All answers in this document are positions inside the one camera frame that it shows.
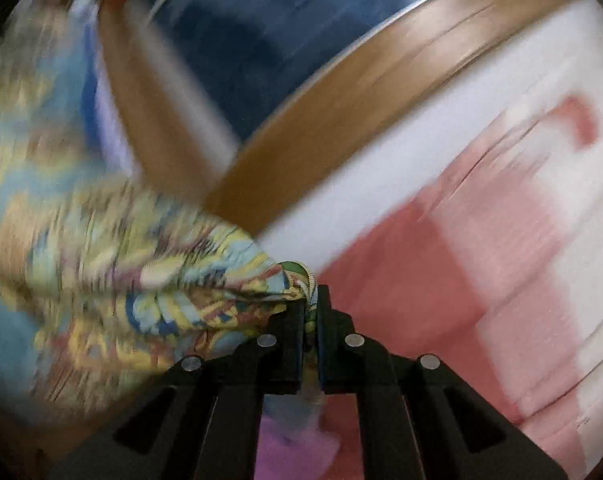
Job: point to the dark glass window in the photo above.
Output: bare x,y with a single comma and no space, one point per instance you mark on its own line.
281,30

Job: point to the blue colourful printed cloth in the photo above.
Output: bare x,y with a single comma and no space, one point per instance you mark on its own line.
106,270

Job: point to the pink purple cloth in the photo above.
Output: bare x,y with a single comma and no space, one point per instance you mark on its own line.
301,447

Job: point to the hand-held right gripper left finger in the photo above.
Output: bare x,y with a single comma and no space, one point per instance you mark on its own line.
296,350

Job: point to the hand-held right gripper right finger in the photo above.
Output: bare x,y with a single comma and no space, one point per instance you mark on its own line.
322,350

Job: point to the coral red curtain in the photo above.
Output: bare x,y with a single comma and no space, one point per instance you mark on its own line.
431,280

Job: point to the wooden window surround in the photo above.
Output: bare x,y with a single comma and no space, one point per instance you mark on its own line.
351,120

